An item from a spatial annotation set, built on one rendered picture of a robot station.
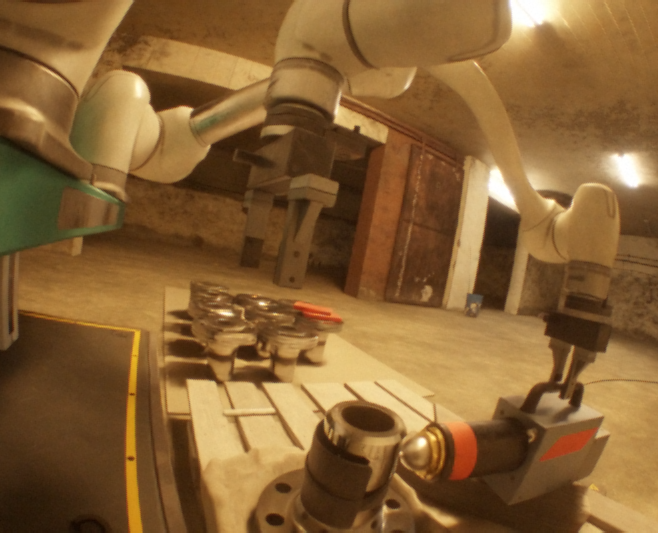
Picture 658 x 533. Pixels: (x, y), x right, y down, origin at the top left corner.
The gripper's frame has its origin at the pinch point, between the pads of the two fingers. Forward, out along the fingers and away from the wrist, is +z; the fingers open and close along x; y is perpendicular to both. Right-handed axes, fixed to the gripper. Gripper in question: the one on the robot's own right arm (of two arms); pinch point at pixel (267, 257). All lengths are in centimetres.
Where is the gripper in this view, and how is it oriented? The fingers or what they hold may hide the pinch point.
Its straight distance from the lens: 36.3
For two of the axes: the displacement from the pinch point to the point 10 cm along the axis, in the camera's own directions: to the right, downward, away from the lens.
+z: -1.9, 9.8, 0.4
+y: -8.4, -1.4, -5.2
